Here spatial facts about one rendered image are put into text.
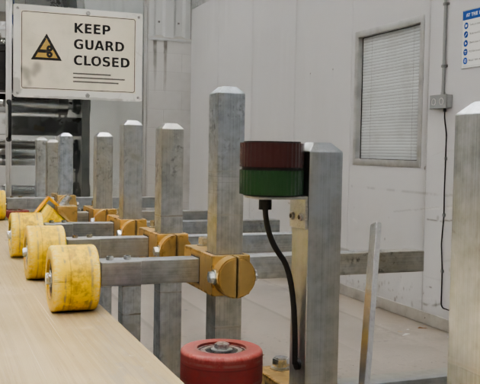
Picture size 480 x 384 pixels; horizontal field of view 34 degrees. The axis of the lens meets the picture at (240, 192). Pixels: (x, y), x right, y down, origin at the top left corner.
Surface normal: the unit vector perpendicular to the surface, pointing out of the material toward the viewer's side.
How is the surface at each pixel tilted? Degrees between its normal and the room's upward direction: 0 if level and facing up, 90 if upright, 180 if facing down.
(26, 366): 0
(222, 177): 90
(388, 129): 90
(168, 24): 90
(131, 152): 90
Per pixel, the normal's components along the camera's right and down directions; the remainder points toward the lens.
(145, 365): 0.02, -1.00
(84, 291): 0.35, 0.29
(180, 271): 0.36, 0.06
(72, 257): 0.28, -0.64
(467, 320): -0.93, 0.00
